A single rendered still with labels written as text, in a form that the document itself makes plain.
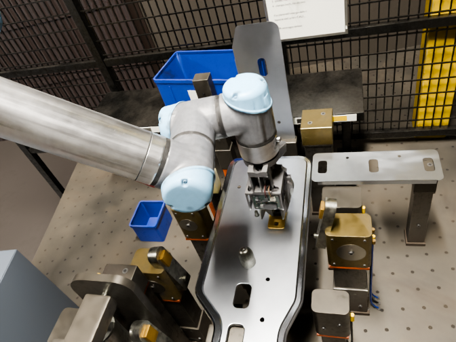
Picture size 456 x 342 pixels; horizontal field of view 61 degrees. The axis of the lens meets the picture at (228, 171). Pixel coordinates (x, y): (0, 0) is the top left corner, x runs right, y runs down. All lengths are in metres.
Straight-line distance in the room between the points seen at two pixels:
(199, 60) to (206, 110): 0.66
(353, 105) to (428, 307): 0.55
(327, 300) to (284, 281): 0.09
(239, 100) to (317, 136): 0.46
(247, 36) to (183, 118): 0.35
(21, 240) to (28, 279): 1.84
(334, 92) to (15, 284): 0.95
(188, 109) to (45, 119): 0.23
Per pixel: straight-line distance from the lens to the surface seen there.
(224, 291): 0.83
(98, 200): 1.63
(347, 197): 0.96
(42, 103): 0.56
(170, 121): 0.66
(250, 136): 0.66
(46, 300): 1.10
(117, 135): 0.55
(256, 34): 0.93
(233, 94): 0.63
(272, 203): 0.77
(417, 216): 1.13
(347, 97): 1.17
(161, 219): 1.33
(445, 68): 1.37
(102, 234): 1.50
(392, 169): 1.00
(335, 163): 1.01
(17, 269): 1.02
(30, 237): 2.85
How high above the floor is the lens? 1.71
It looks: 43 degrees down
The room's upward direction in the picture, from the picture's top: 18 degrees counter-clockwise
